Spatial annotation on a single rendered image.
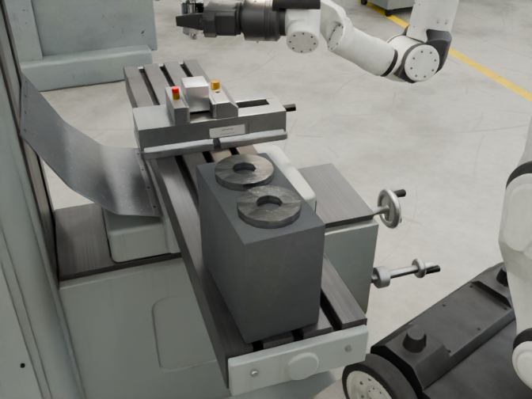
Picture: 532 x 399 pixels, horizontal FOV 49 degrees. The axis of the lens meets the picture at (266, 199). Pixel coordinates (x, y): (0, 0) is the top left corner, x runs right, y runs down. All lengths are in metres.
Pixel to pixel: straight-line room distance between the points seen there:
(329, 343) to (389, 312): 1.42
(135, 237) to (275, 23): 0.55
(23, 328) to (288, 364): 0.66
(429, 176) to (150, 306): 2.05
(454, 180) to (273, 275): 2.44
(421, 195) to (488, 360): 1.68
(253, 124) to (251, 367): 0.66
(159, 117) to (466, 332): 0.86
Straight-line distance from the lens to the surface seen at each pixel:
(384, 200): 1.73
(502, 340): 1.50
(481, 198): 3.09
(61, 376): 1.49
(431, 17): 1.32
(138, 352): 1.55
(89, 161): 1.40
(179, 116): 1.32
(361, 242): 1.54
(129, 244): 1.34
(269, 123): 1.39
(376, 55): 1.29
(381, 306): 2.34
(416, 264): 1.70
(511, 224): 1.16
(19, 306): 1.33
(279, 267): 0.81
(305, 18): 1.21
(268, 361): 0.89
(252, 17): 1.22
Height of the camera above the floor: 1.59
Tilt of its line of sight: 34 degrees down
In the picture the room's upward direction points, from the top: straight up
